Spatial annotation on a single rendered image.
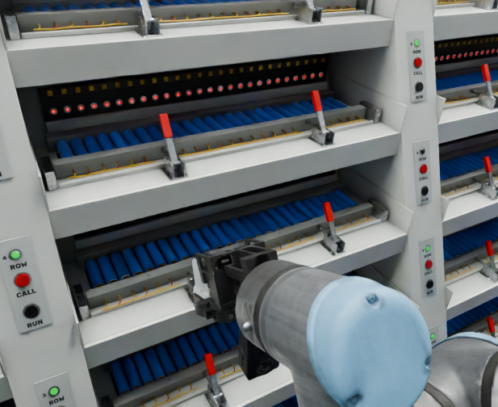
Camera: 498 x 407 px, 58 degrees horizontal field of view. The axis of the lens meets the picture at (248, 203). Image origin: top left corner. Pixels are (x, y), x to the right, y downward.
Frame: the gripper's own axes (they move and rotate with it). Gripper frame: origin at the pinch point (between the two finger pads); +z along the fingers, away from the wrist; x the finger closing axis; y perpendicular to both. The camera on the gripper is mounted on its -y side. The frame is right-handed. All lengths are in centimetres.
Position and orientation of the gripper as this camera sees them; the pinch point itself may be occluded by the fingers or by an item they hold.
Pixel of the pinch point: (209, 287)
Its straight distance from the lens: 65.5
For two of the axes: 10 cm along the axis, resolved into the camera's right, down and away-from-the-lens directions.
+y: -2.0, -9.7, -1.0
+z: -4.3, -0.1, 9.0
